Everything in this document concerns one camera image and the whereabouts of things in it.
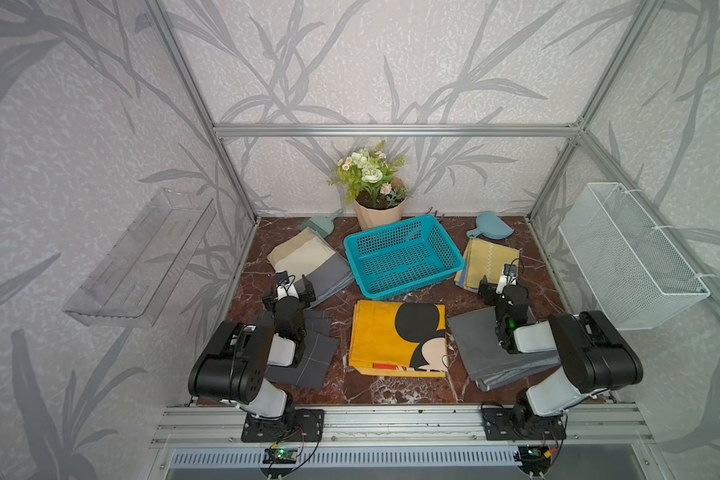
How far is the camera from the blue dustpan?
1167 millimetres

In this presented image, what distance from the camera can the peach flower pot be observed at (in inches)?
40.1

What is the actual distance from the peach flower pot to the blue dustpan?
0.98ft
